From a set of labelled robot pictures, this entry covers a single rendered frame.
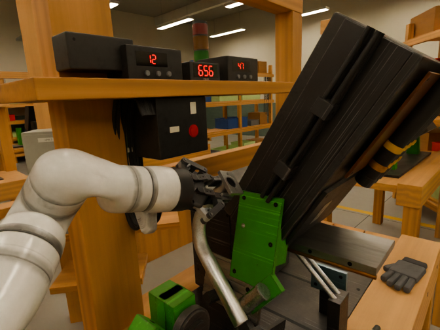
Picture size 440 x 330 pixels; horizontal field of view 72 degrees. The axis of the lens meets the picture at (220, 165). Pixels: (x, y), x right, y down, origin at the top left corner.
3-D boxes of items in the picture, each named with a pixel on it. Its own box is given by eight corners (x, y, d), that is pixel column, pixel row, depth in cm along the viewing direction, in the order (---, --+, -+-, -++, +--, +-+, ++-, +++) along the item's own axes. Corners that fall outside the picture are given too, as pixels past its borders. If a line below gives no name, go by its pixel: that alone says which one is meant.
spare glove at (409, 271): (396, 258, 110) (397, 252, 109) (430, 270, 102) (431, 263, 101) (371, 281, 97) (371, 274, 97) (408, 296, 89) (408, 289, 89)
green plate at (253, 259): (287, 285, 72) (299, 198, 72) (269, 293, 66) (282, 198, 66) (248, 269, 80) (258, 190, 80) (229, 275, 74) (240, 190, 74)
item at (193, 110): (209, 150, 86) (207, 95, 83) (161, 160, 74) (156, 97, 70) (180, 146, 94) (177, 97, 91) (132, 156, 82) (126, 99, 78)
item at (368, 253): (393, 251, 76) (395, 239, 75) (375, 281, 64) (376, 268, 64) (262, 217, 102) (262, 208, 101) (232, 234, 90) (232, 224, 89)
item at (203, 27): (211, 36, 100) (210, 21, 99) (200, 34, 96) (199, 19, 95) (200, 38, 103) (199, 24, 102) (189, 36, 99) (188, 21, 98)
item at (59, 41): (136, 71, 70) (133, 38, 69) (70, 69, 59) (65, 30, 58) (120, 74, 75) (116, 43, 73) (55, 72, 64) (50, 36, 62)
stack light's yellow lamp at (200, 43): (211, 50, 100) (211, 36, 100) (201, 49, 97) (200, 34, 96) (201, 52, 104) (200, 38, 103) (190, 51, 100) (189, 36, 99)
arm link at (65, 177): (148, 148, 46) (121, 184, 50) (35, 134, 34) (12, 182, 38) (165, 186, 43) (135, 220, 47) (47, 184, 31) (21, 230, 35)
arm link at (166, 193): (135, 191, 56) (103, 191, 52) (168, 153, 51) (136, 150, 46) (151, 236, 52) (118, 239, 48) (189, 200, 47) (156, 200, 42)
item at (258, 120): (274, 157, 759) (274, 61, 710) (202, 178, 588) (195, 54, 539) (256, 154, 796) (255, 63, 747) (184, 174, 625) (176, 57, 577)
